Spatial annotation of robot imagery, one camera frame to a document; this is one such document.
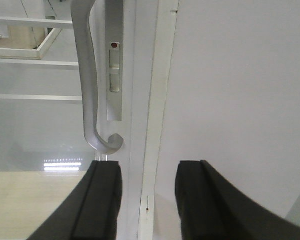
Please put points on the white sliding glass door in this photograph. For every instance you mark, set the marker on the white sliding glass door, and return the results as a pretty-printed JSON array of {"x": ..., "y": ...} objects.
[{"x": 43, "y": 152}]

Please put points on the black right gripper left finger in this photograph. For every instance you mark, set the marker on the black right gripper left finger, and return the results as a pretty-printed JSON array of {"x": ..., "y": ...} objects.
[{"x": 91, "y": 210}]

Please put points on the white door frame post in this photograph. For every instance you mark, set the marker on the white door frame post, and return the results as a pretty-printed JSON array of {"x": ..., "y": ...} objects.
[{"x": 163, "y": 47}]

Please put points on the white wooden tray frame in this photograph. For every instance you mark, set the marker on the white wooden tray frame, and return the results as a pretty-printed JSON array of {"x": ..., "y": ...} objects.
[{"x": 27, "y": 42}]

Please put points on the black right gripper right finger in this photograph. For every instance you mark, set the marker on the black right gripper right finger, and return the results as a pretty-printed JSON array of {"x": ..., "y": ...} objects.
[{"x": 210, "y": 207}]

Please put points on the silver door handle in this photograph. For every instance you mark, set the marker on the silver door handle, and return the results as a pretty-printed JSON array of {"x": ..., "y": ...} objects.
[{"x": 80, "y": 13}]

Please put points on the silver door lock plate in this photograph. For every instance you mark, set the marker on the silver door lock plate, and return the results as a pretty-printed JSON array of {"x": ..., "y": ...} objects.
[{"x": 114, "y": 41}]

